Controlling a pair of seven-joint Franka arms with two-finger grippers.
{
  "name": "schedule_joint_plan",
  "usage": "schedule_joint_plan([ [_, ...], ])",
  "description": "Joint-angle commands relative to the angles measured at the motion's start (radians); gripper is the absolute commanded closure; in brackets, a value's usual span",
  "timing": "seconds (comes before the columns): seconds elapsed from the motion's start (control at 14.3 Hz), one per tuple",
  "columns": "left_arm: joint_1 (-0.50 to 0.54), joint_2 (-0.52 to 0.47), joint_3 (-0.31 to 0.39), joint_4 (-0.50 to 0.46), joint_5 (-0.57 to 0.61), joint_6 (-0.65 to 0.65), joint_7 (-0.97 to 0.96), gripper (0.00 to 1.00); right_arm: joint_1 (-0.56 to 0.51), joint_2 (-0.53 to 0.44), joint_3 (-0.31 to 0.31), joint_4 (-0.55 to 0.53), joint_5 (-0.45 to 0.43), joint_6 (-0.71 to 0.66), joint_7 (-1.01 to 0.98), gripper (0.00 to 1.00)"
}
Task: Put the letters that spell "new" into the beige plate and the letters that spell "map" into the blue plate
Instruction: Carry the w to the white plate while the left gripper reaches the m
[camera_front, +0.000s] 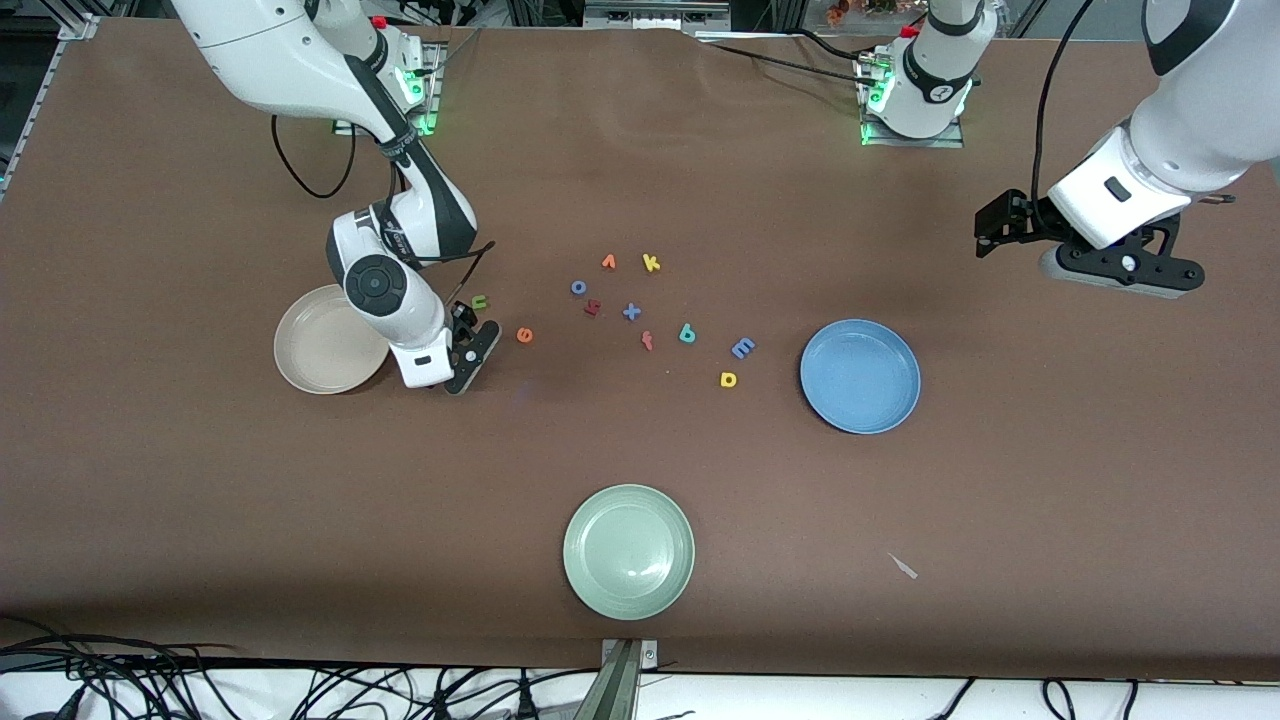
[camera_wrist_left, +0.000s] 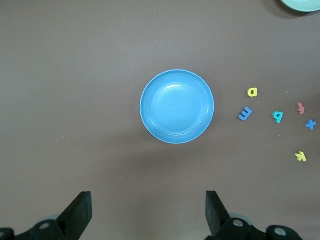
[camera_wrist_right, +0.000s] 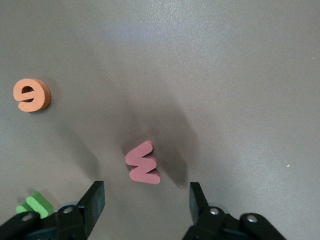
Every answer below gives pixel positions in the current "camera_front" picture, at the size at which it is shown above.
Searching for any aluminium table edge rail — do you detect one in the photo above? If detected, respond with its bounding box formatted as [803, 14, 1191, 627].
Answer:
[0, 15, 101, 201]

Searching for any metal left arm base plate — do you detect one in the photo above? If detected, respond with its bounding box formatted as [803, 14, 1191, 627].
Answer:
[858, 50, 966, 149]

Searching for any blue plate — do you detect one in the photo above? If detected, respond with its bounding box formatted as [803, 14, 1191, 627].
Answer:
[799, 319, 922, 435]

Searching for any green plate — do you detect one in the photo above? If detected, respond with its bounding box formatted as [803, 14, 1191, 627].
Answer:
[562, 484, 696, 621]

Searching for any grey metal camera mount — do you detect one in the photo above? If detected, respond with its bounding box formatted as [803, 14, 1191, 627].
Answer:
[595, 638, 661, 720]

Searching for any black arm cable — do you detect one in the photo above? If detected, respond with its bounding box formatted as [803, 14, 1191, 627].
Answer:
[270, 115, 497, 301]
[1033, 0, 1097, 229]

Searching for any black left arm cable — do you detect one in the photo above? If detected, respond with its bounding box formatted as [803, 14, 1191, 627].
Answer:
[1033, 0, 1097, 229]

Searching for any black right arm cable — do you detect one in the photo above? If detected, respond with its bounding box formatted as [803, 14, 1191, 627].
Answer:
[270, 115, 497, 301]

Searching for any brown table cover sheet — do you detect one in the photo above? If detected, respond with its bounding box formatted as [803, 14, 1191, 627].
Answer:
[0, 15, 1280, 683]

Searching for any thin black table cable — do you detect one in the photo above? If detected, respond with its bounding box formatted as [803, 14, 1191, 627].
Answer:
[698, 38, 881, 87]

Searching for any silver aluminium frame profile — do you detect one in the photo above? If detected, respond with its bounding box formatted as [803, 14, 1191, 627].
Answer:
[583, 0, 733, 33]

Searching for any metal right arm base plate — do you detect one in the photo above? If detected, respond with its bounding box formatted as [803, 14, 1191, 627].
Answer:
[332, 40, 444, 137]

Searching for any beige brown plate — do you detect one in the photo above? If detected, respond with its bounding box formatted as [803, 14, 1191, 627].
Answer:
[273, 284, 394, 395]

